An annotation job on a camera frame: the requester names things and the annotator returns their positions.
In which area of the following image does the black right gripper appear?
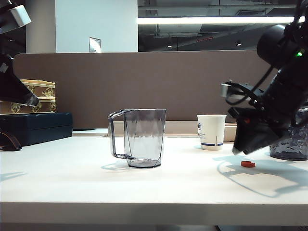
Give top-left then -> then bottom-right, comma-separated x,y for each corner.
228,52 -> 308,155

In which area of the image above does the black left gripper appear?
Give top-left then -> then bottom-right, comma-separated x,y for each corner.
0,54 -> 40,107

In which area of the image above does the white paper cup blue stripe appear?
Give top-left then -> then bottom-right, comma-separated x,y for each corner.
196,114 -> 227,151

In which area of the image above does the beige food tray container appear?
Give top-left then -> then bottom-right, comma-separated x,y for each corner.
224,122 -> 239,142

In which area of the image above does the dark patterned pen holder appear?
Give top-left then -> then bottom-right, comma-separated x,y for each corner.
269,105 -> 308,161

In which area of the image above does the dark blue hard case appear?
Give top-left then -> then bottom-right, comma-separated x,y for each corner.
0,112 -> 73,147

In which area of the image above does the transparent grey plastic mug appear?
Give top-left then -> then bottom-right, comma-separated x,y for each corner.
107,108 -> 167,168

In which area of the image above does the brown desk partition panel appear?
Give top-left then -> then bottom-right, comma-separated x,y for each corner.
13,50 -> 282,132

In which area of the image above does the long white ceiling light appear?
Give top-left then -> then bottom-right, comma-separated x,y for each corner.
137,16 -> 308,25

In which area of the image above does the brown leather strap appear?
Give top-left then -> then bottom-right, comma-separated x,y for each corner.
0,131 -> 23,152

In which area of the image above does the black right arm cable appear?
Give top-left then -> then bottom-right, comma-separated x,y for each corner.
226,64 -> 280,106

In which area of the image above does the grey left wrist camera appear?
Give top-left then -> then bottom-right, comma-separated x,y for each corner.
0,4 -> 32,34

